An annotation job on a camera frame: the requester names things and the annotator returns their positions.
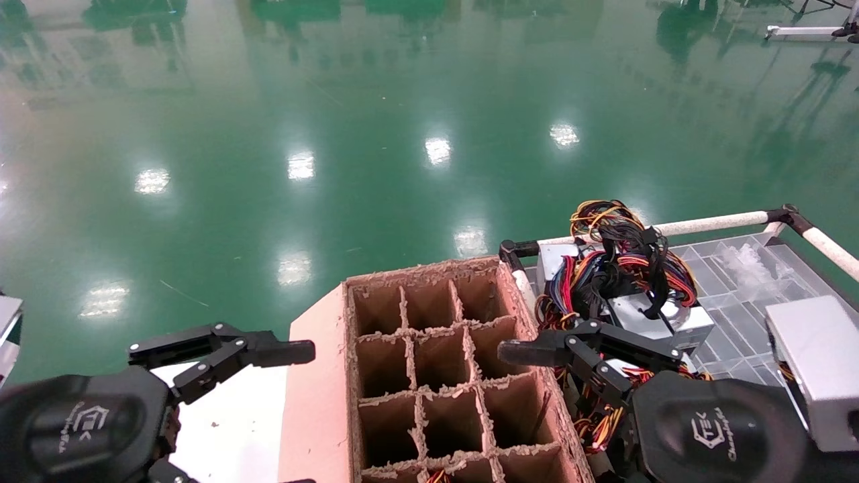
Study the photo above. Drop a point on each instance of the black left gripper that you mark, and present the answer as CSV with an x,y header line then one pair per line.
x,y
74,429

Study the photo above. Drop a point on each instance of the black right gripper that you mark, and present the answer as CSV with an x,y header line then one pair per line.
x,y
718,436

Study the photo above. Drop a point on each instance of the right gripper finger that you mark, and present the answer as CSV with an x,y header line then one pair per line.
x,y
537,352

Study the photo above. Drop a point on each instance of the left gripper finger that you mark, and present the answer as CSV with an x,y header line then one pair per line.
x,y
282,352

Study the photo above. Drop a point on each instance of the brown cardboard box with dividers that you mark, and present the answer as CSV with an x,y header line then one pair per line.
x,y
315,402

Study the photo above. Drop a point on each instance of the short white cart pipe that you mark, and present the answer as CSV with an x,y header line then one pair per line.
x,y
523,288

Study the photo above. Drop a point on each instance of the black pipe connector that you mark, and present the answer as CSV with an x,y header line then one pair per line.
x,y
788,216
513,251

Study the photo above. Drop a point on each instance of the silver power supply with fan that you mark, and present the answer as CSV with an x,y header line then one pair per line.
x,y
637,308

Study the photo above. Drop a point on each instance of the clear plastic bag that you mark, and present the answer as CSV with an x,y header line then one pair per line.
x,y
751,268

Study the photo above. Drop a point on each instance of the long white cart pipe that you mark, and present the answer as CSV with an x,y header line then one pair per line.
x,y
711,223

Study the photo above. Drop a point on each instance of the grey metal panel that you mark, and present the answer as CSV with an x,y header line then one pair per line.
x,y
8,322

